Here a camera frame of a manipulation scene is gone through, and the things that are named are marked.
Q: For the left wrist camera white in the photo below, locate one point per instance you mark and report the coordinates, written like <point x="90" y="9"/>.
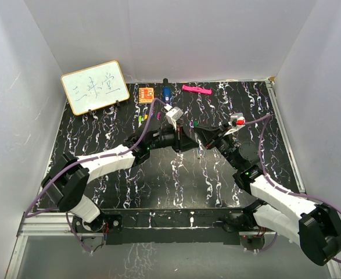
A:
<point x="173" y="114"/>

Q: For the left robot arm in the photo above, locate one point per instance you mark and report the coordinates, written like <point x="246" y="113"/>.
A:
<point x="67" y="180"/>

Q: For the orange small notebook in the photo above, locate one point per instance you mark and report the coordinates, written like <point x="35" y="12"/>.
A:
<point x="145" y="95"/>

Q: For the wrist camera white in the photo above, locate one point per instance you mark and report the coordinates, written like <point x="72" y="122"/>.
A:
<point x="236" y="122"/>
<point x="173" y="114"/>

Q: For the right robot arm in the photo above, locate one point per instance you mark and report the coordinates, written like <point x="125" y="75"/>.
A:
<point x="314" y="227"/>

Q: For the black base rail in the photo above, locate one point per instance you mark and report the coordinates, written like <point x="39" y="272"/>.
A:
<point x="165" y="226"/>

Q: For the blue stapler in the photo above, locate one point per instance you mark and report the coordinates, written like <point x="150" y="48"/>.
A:
<point x="166" y="92"/>

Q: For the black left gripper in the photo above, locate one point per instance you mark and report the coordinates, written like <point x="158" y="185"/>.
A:
<point x="185" y="143"/>

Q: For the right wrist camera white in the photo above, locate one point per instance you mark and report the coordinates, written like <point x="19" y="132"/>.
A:
<point x="236" y="122"/>

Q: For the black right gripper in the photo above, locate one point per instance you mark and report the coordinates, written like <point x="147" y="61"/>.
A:
<point x="211" y="134"/>

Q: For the white board yellow frame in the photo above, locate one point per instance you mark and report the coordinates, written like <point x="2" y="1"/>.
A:
<point x="95" y="87"/>

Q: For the pink flat tool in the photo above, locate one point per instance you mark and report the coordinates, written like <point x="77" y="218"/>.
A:
<point x="197" y="90"/>

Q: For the white pen green end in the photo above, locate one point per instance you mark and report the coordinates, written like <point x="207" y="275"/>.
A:
<point x="198" y="152"/>

